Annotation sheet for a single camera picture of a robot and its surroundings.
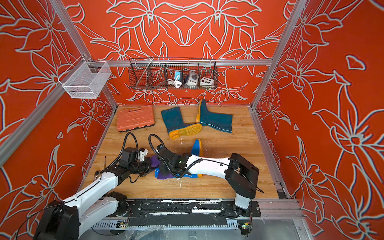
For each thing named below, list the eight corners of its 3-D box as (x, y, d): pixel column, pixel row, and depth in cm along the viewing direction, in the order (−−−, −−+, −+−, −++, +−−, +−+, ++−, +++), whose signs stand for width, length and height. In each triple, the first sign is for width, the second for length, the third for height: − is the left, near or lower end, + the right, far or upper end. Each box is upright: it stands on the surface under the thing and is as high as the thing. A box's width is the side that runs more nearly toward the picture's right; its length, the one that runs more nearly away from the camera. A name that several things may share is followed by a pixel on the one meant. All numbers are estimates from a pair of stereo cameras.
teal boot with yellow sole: (171, 142, 100) (171, 138, 96) (161, 113, 117) (160, 109, 113) (202, 131, 105) (203, 128, 102) (188, 105, 123) (188, 101, 119)
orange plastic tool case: (120, 134, 104) (117, 130, 100) (119, 111, 119) (117, 106, 115) (155, 125, 109) (154, 121, 105) (151, 104, 124) (149, 99, 120)
